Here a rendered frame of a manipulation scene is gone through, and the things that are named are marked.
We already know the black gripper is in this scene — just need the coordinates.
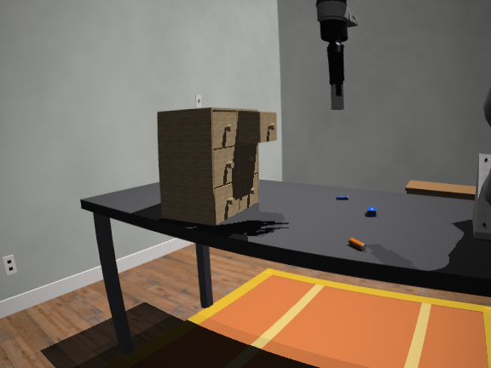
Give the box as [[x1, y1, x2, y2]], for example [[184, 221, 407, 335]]
[[320, 19, 348, 110]]

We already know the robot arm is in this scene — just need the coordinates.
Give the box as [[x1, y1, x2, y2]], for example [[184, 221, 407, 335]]
[[316, 0, 491, 204]]

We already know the light wooden chest of drawers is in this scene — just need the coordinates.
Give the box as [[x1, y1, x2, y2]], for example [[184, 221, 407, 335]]
[[157, 107, 259, 226]]

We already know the orange and grey battery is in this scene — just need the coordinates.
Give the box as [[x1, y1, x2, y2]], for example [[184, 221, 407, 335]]
[[349, 239, 367, 250]]

